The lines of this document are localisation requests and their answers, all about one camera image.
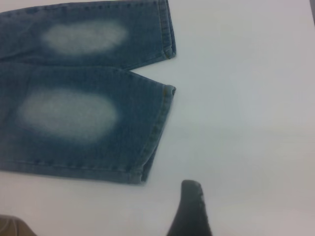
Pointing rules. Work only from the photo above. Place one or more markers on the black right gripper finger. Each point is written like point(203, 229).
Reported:
point(190, 211)

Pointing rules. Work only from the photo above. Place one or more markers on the blue denim pants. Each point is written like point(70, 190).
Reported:
point(73, 73)

